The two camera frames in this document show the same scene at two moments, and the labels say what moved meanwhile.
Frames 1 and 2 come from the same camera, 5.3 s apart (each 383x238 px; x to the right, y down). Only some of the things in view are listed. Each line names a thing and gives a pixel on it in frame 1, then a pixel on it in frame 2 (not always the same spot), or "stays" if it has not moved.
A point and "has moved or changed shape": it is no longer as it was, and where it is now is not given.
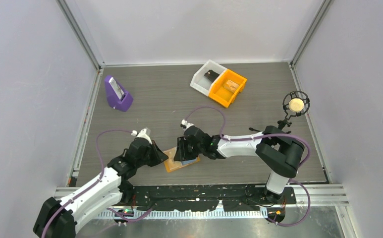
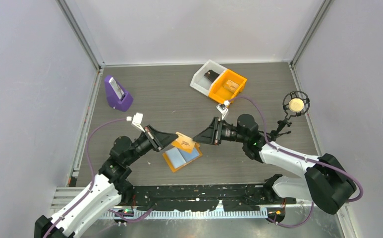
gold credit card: x=170 y=153 has moved or changed shape
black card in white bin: x=211 y=75 stays
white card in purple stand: x=120 y=92 stays
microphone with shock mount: x=296 y=103 stays
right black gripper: x=182 y=153 -> x=213 y=134
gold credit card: x=231 y=85 stays
